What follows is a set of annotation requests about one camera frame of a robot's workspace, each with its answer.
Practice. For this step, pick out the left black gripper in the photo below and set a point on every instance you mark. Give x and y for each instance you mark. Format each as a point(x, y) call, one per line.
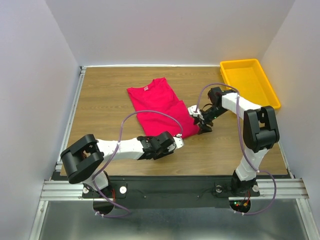
point(170, 146)

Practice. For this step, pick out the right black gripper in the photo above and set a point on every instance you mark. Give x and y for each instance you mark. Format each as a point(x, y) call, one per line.
point(203, 122)

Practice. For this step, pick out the red polo t shirt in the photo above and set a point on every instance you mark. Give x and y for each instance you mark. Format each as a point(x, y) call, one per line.
point(159, 96)

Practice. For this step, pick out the yellow plastic bin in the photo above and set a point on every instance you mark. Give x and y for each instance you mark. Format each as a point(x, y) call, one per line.
point(248, 76)

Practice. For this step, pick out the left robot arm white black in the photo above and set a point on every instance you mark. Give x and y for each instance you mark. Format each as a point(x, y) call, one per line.
point(82, 159)

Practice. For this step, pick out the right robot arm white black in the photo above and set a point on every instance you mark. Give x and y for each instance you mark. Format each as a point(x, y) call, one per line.
point(257, 130)

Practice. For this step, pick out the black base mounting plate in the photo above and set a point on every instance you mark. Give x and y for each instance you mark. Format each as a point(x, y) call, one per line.
point(173, 192)

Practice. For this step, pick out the small electronics board with leds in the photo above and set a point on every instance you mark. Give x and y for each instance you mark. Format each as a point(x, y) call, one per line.
point(241, 205)

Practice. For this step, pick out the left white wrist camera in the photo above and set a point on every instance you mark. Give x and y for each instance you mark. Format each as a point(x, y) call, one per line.
point(178, 142)

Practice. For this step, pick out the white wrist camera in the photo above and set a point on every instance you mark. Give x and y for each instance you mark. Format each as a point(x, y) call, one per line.
point(178, 142)
point(195, 112)

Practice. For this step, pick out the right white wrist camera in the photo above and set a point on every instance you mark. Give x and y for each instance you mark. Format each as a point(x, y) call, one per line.
point(195, 112)

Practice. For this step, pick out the left aluminium frame rail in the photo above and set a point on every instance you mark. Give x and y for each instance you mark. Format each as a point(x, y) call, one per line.
point(73, 108)

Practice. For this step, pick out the aluminium frame rail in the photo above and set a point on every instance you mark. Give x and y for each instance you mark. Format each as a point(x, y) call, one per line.
point(73, 108)
point(61, 190)

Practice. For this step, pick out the front aluminium frame rail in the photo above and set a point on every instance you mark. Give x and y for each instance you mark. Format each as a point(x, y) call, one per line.
point(61, 190)

